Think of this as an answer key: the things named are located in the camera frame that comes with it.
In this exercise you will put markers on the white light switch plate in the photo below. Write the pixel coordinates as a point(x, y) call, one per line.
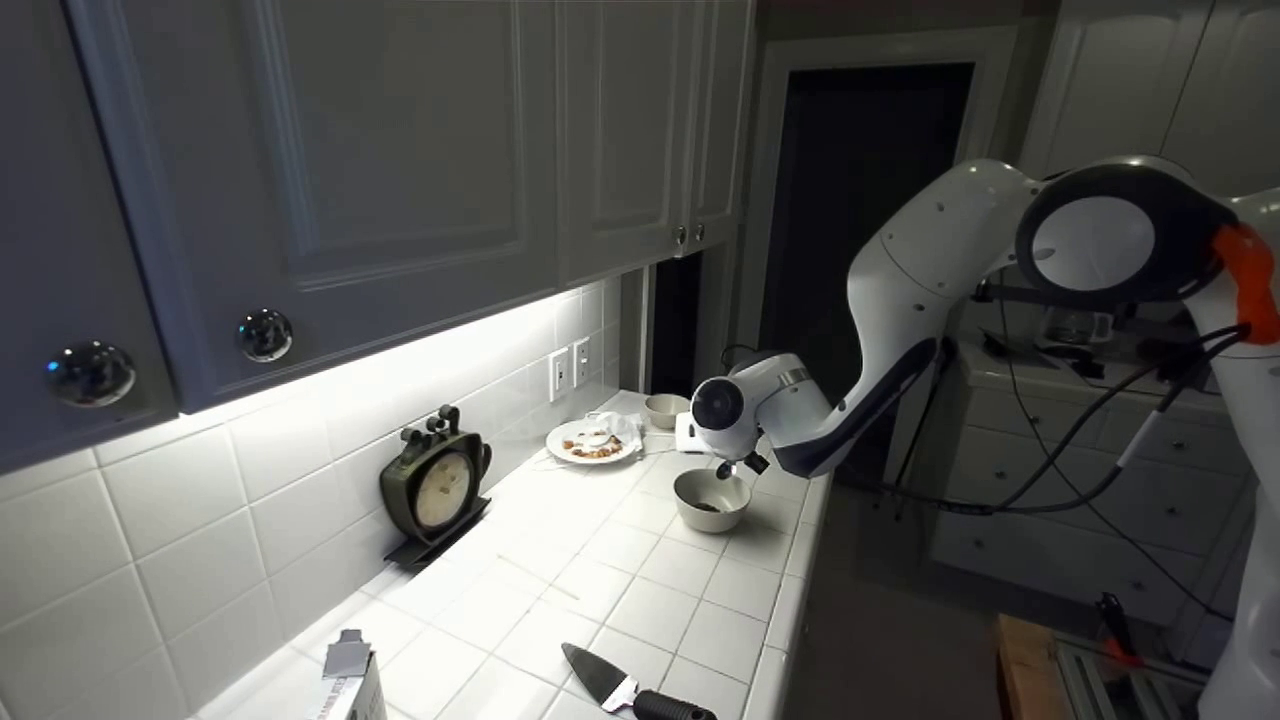
point(583, 363)

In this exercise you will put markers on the dark green retro clock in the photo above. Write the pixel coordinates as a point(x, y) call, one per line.
point(439, 481)

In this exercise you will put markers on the wooden board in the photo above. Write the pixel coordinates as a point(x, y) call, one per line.
point(1043, 667)

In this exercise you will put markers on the round metal cabinet knob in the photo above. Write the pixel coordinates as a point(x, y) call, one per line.
point(266, 332)
point(90, 369)

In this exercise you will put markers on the narrow grey upper cabinet door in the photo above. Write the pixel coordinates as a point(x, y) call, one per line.
point(626, 121)

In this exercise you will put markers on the white door frame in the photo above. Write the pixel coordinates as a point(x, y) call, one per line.
point(864, 55)

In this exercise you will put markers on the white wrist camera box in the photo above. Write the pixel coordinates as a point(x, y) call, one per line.
point(688, 434)

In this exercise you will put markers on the white electrical outlet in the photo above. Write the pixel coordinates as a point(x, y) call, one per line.
point(559, 379)

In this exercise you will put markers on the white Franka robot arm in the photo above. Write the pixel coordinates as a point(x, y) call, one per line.
point(933, 264)

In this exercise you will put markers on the white lower cabinet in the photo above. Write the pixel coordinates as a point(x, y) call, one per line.
point(1082, 481)

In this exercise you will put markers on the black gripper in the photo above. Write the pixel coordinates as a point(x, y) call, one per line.
point(742, 467)

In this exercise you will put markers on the orange food pieces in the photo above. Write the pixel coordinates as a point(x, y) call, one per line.
point(594, 441)

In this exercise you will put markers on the grey bowl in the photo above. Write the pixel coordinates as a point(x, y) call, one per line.
point(710, 505)

